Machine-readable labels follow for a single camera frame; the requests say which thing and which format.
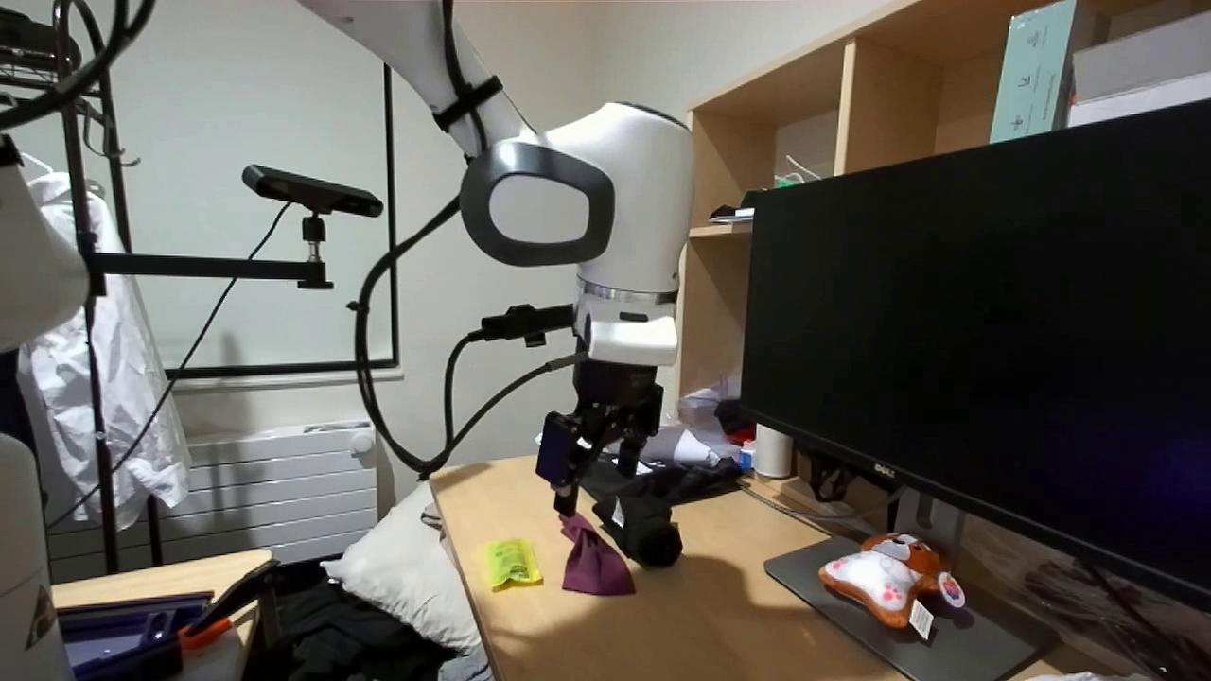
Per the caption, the white hanging coat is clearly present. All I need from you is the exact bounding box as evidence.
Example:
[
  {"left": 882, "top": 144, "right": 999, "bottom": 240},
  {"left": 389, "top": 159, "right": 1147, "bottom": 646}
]
[{"left": 17, "top": 157, "right": 193, "bottom": 533}]

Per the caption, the black cable bundle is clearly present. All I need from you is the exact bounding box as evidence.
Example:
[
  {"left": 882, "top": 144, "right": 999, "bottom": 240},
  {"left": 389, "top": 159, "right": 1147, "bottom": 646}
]
[{"left": 0, "top": 0, "right": 162, "bottom": 130}]

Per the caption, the teal book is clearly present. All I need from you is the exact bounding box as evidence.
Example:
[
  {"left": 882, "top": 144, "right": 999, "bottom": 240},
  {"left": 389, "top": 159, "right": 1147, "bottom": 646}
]
[{"left": 988, "top": 0, "right": 1083, "bottom": 144}]

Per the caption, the black plastic bag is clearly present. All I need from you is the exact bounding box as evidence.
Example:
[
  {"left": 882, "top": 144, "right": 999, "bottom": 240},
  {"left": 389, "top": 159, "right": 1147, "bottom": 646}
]
[{"left": 640, "top": 427, "right": 748, "bottom": 507}]

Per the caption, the black cloth with white label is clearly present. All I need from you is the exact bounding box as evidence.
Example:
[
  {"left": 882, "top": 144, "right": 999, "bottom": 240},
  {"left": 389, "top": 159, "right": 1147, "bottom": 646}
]
[{"left": 589, "top": 466, "right": 689, "bottom": 573}]

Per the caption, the purple plastic tray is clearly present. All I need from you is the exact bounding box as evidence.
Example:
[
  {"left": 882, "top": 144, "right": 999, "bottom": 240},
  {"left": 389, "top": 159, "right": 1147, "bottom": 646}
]
[{"left": 58, "top": 598, "right": 221, "bottom": 681}]

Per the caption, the maroon cloth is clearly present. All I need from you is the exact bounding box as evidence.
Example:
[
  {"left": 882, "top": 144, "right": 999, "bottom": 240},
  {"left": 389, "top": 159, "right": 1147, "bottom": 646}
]
[{"left": 558, "top": 511, "right": 640, "bottom": 598}]

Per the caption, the large black computer monitor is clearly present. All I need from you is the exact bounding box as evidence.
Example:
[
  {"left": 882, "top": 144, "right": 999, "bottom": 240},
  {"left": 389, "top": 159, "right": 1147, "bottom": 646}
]
[{"left": 738, "top": 100, "right": 1211, "bottom": 611}]

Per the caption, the black tool orange grip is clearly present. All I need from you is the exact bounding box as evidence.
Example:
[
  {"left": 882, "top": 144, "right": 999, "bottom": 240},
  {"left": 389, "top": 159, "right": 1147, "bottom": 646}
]
[{"left": 174, "top": 560, "right": 277, "bottom": 655}]

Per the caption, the light wooden shelf unit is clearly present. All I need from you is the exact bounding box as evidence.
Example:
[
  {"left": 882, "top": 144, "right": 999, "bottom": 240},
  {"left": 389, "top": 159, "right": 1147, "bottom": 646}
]
[{"left": 678, "top": 0, "right": 1211, "bottom": 409}]

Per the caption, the orange white plush toy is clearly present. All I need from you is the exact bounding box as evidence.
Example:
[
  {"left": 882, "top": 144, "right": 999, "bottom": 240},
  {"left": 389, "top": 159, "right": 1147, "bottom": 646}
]
[{"left": 815, "top": 526, "right": 974, "bottom": 639}]

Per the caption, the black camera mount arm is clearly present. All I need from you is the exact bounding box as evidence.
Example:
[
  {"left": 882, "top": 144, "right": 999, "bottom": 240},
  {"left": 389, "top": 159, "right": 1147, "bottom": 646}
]
[{"left": 48, "top": 72, "right": 337, "bottom": 579}]

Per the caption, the grey storage box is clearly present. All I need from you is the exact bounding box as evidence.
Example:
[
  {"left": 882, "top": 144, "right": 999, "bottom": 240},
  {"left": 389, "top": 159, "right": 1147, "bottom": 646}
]
[{"left": 1065, "top": 3, "right": 1211, "bottom": 130}]

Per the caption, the yellow-green plastic packet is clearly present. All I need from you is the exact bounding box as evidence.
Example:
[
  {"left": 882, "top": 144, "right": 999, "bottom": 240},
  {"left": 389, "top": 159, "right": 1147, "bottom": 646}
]
[{"left": 483, "top": 538, "right": 549, "bottom": 593}]

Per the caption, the white crumpled cloth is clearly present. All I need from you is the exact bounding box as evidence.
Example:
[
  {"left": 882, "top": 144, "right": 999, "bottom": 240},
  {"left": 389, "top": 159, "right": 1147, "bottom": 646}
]
[{"left": 321, "top": 485, "right": 487, "bottom": 655}]

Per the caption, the white radiator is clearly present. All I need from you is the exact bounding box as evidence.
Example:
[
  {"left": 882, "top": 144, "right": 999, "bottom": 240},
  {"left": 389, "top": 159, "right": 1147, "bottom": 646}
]
[{"left": 174, "top": 420, "right": 388, "bottom": 563}]

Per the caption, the black robot wrist cable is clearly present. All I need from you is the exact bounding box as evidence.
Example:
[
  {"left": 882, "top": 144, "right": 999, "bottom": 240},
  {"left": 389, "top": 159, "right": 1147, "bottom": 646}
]
[{"left": 351, "top": 0, "right": 589, "bottom": 485}]

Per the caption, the light wooden side table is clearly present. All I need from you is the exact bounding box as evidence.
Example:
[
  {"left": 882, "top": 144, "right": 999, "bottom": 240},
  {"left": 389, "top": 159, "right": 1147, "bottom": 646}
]
[{"left": 48, "top": 547, "right": 277, "bottom": 681}]

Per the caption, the black stereo camera bar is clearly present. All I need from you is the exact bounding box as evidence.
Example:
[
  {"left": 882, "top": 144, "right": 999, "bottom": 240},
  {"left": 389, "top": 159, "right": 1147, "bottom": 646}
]
[{"left": 240, "top": 163, "right": 388, "bottom": 220}]

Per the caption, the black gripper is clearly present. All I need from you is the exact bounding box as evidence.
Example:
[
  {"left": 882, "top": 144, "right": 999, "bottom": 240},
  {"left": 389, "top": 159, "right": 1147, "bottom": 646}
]
[{"left": 534, "top": 360, "right": 670, "bottom": 524}]

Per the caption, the dark grey mouse pad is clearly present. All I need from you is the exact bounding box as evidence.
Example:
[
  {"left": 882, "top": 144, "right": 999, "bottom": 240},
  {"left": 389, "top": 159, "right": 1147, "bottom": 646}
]
[{"left": 760, "top": 538, "right": 1044, "bottom": 681}]

